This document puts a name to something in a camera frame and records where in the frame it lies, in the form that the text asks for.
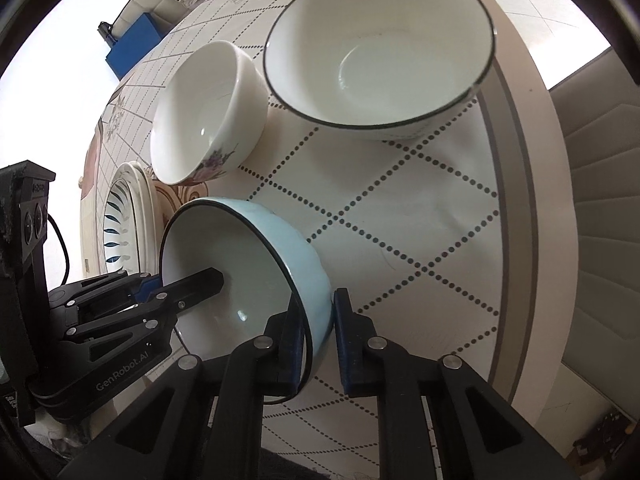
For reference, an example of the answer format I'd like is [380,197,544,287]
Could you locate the beige dining table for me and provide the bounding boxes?
[470,0,583,441]

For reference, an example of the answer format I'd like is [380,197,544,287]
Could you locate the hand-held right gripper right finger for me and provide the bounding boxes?
[332,287,581,480]

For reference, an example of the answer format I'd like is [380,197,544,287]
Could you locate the blue folded mat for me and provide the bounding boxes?
[105,12,163,80]

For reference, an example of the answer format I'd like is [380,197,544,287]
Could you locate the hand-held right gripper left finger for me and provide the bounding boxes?
[57,304,313,480]

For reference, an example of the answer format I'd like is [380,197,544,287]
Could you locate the white plate with grey flower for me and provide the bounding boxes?
[120,160,157,281]

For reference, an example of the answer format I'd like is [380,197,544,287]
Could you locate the white bowl with floral print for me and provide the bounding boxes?
[150,41,268,186]

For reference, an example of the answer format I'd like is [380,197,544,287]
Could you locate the floral diamond-pattern tablecloth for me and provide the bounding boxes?
[92,0,502,461]

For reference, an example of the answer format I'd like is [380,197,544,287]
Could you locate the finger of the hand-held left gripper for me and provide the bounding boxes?
[47,269,167,311]
[62,267,224,345]

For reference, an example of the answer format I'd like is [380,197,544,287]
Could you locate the cream padded chair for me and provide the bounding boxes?
[97,0,183,43]

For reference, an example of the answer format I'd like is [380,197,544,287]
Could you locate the plate with dark striped rim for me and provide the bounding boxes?
[103,180,147,267]

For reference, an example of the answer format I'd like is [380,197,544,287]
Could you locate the black-rimmed bowl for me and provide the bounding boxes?
[159,197,335,406]
[263,0,498,142]

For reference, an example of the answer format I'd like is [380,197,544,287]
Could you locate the black cable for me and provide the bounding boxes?
[46,212,71,286]

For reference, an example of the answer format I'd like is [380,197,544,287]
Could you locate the grey upholstered chair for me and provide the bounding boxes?
[547,47,640,411]

